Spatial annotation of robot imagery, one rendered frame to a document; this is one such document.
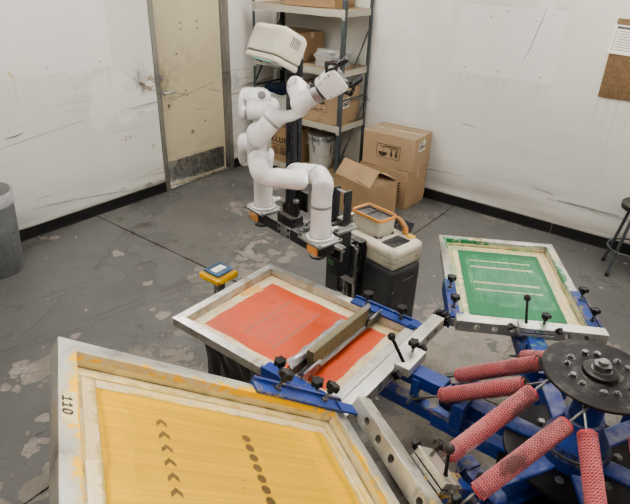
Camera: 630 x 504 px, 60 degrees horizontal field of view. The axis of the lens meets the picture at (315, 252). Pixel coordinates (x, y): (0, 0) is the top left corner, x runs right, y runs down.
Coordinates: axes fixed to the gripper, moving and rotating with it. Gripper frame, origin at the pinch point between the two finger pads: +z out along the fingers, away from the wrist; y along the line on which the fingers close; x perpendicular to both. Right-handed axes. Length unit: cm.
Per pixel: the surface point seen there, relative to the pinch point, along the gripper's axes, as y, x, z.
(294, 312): 53, 52, -66
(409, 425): 171, 50, -82
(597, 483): 60, 136, 32
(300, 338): 51, 69, -59
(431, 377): 66, 92, -12
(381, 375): 56, 93, -25
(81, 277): 53, -73, -301
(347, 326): 54, 69, -38
